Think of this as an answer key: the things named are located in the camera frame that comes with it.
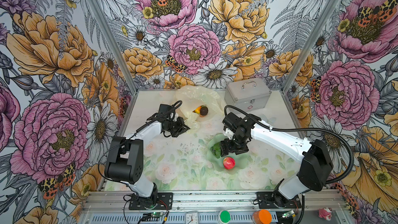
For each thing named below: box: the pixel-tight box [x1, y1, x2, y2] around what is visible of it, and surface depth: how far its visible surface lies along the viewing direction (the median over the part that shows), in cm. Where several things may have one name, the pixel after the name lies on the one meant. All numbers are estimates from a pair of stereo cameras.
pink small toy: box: [317, 207, 333, 221], surface depth 70 cm
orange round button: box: [251, 208, 273, 224], surface depth 64 cm
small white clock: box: [185, 211, 199, 224], surface depth 70 cm
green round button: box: [219, 210, 231, 223], surface depth 64 cm
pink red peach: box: [222, 156, 236, 170], surface depth 83 cm
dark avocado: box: [200, 105, 209, 116], surface depth 107 cm
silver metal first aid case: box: [224, 77, 272, 113], surface depth 103 cm
